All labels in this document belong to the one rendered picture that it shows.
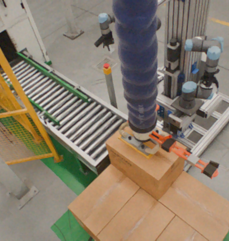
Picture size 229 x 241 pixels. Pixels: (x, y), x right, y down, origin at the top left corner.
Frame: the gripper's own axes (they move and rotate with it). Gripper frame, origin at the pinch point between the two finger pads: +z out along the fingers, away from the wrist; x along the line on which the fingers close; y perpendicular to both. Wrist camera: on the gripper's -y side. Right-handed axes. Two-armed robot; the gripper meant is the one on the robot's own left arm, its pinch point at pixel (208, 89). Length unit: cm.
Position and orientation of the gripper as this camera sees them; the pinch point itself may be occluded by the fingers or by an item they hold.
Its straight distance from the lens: 198.9
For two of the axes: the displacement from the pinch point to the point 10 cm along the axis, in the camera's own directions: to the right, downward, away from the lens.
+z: 1.3, 6.2, 7.7
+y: -6.9, 6.2, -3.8
